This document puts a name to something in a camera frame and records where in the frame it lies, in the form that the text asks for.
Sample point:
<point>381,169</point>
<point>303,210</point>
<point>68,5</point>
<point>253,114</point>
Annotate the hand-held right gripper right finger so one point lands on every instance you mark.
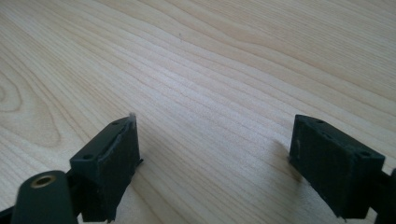
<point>331,161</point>

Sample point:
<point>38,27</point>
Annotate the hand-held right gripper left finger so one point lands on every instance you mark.
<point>107,161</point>

